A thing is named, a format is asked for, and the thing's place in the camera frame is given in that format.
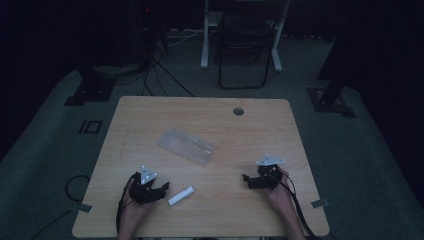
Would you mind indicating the grey tape piece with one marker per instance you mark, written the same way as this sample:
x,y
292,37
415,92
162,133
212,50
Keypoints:
x,y
319,203
81,208

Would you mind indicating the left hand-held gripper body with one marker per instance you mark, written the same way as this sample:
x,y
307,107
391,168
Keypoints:
x,y
144,193

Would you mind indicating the clear plastic bag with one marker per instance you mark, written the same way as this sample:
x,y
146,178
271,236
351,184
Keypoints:
x,y
186,146

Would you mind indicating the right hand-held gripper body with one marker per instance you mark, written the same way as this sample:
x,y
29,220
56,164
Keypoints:
x,y
268,175

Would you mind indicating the black folding chair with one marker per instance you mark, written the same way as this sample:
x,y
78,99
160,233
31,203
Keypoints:
x,y
246,33

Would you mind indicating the black stand with base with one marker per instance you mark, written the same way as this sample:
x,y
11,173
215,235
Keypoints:
x,y
330,96

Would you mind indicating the white tube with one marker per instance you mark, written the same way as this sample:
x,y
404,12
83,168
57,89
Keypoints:
x,y
181,196

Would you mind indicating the person's right hand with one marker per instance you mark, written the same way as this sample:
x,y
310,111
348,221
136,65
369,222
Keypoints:
x,y
279,196

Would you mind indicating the black stand base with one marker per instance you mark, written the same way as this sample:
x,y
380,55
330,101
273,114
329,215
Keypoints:
x,y
91,88

